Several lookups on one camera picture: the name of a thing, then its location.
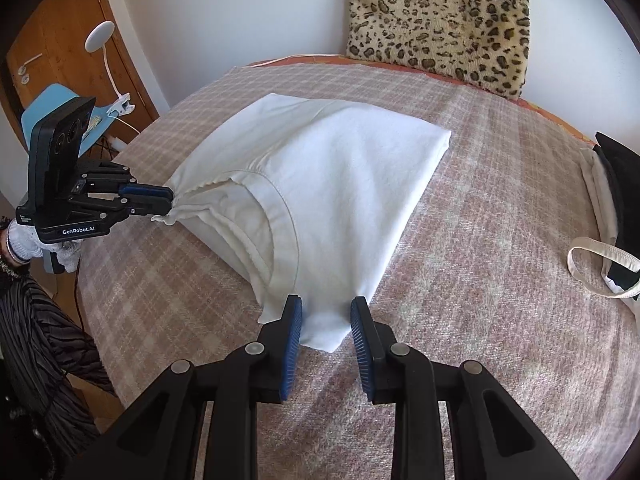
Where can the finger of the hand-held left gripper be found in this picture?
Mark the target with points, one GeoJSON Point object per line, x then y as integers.
{"type": "Point", "coordinates": [147, 191]}
{"type": "Point", "coordinates": [147, 206]}

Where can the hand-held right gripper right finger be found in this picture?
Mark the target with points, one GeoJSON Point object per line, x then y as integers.
{"type": "Point", "coordinates": [359, 350]}

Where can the person's striped pants leg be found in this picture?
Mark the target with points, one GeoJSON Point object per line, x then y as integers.
{"type": "Point", "coordinates": [35, 350]}

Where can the person's left hand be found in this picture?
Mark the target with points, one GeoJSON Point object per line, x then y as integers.
{"type": "Point", "coordinates": [22, 242]}

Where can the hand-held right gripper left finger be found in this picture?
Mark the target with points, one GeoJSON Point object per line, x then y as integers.
{"type": "Point", "coordinates": [292, 350]}

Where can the black cloth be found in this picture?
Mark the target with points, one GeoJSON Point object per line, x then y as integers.
{"type": "Point", "coordinates": [622, 175]}

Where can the leopard print pillow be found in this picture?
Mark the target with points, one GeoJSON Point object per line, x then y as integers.
{"type": "Point", "coordinates": [440, 25]}

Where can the white shirt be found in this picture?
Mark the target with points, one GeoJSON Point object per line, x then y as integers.
{"type": "Point", "coordinates": [340, 185]}

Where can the white printed cloth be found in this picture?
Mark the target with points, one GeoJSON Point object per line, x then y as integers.
{"type": "Point", "coordinates": [597, 195]}

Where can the light blue chair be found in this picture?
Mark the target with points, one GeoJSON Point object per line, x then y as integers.
{"type": "Point", "coordinates": [45, 105]}

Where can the wooden door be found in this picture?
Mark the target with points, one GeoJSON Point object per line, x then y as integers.
{"type": "Point", "coordinates": [55, 20]}

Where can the white clip lamp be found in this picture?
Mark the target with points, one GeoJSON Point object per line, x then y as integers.
{"type": "Point", "coordinates": [99, 36]}

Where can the pink plaid blanket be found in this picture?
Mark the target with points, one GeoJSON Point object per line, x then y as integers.
{"type": "Point", "coordinates": [475, 260]}

